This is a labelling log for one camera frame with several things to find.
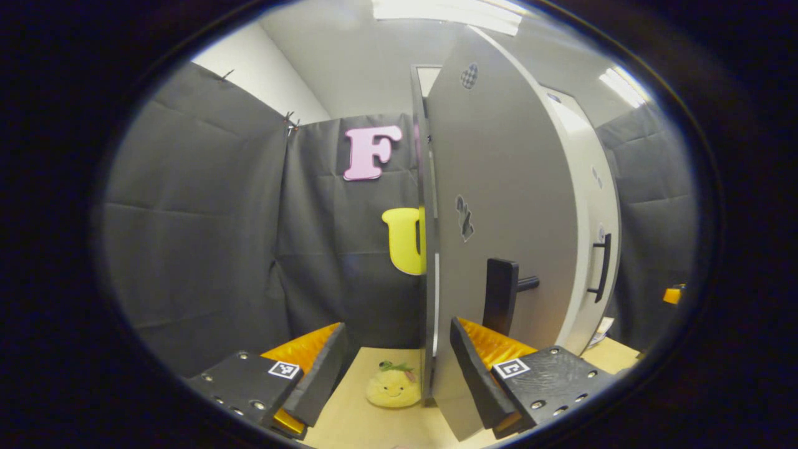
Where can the white shoe cabinet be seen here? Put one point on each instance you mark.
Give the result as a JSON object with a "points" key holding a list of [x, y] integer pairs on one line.
{"points": [[427, 299]]}

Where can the white cardboard box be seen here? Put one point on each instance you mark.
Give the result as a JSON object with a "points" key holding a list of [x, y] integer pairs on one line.
{"points": [[601, 332]]}

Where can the large ceiling light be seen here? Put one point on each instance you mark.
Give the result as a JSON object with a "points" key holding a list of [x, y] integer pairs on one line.
{"points": [[446, 14]]}

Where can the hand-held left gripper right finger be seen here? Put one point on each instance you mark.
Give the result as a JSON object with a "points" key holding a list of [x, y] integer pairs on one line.
{"points": [[477, 380]]}

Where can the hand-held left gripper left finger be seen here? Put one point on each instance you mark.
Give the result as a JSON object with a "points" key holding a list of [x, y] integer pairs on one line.
{"points": [[321, 380]]}

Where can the black backdrop cloth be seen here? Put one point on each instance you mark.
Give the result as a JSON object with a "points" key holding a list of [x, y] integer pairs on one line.
{"points": [[206, 218]]}

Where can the yellow plush toy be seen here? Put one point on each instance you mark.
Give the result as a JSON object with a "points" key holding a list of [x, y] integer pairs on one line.
{"points": [[393, 390]]}

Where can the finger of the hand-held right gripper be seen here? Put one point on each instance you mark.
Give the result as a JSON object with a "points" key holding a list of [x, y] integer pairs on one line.
{"points": [[674, 294]]}

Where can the small ceiling light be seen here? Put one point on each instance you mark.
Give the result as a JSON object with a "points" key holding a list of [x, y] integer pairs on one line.
{"points": [[623, 86]]}

